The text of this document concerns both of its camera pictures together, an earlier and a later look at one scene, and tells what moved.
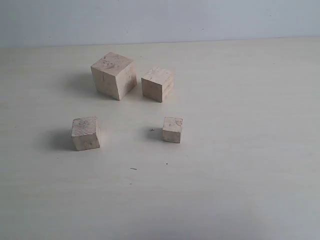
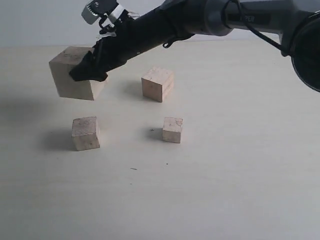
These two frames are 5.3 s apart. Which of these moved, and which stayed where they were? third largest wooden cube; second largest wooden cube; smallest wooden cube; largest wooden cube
Moved: largest wooden cube
Stayed: third largest wooden cube; second largest wooden cube; smallest wooden cube
